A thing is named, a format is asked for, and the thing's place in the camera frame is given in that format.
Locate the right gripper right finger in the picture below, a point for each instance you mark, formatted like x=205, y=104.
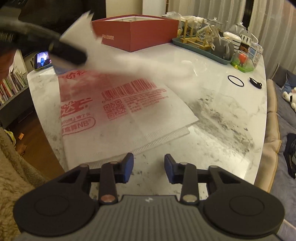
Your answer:
x=185, y=174

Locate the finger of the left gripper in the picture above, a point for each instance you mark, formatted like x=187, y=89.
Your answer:
x=67, y=52

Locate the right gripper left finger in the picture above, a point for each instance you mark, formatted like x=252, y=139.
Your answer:
x=112, y=173

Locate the white printed shopping bag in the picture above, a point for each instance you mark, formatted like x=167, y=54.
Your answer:
x=115, y=103

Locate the smartphone in green case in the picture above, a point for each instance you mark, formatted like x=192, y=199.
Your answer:
x=42, y=60

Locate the red cardboard box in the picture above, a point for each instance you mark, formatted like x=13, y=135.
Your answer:
x=135, y=32

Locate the small black clip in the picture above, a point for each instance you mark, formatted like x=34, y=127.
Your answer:
x=255, y=83

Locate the wooden drying rack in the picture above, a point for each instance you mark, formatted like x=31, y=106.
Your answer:
x=202, y=38

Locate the teal dish tray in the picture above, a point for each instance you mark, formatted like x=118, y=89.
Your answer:
x=208, y=54

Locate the green toy with orange figure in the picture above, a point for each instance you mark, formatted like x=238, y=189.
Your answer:
x=242, y=62

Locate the white plush dog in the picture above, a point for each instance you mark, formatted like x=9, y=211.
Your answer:
x=290, y=97

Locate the grey glass pitcher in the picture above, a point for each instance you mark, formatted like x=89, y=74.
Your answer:
x=222, y=48

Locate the milk carton with straw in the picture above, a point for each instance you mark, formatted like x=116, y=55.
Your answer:
x=255, y=52

